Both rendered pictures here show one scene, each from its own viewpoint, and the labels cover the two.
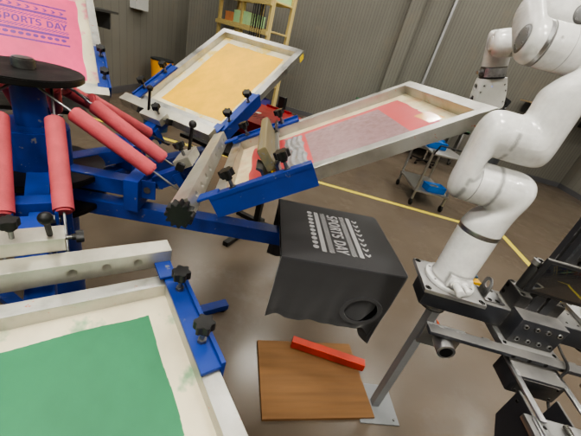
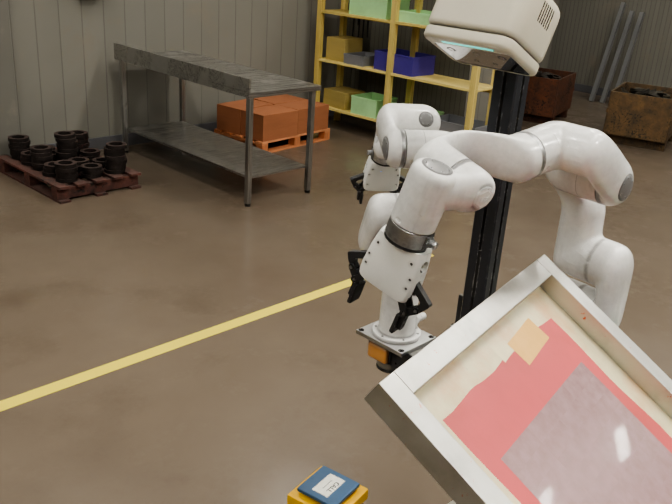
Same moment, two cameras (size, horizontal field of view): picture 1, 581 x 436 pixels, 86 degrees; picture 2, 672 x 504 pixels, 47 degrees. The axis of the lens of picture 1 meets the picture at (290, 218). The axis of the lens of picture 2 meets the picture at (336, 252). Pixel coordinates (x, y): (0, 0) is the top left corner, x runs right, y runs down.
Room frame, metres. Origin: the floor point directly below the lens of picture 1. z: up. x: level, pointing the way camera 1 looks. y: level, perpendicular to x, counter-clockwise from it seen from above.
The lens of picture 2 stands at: (2.10, 0.20, 2.07)
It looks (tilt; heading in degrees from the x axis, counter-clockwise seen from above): 22 degrees down; 223
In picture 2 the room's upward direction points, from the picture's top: 4 degrees clockwise
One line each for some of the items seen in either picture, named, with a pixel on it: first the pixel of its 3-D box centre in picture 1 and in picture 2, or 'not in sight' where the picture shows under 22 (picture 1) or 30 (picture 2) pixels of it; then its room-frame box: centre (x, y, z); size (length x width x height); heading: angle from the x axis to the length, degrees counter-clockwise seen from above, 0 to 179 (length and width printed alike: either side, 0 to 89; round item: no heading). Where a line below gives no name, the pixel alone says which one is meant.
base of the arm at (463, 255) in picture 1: (464, 259); not in sight; (0.70, -0.45, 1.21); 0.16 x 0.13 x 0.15; 179
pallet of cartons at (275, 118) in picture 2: not in sight; (273, 122); (-3.29, -5.97, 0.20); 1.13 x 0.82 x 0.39; 179
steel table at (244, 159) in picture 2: not in sight; (211, 115); (-2.03, -5.38, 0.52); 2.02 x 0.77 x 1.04; 89
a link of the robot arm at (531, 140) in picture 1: (525, 124); (582, 244); (0.74, -0.43, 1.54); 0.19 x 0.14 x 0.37; 86
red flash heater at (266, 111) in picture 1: (258, 118); not in sight; (2.27, 0.42, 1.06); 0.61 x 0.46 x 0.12; 160
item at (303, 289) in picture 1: (328, 296); not in sight; (0.95, -0.23, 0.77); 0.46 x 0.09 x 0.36; 100
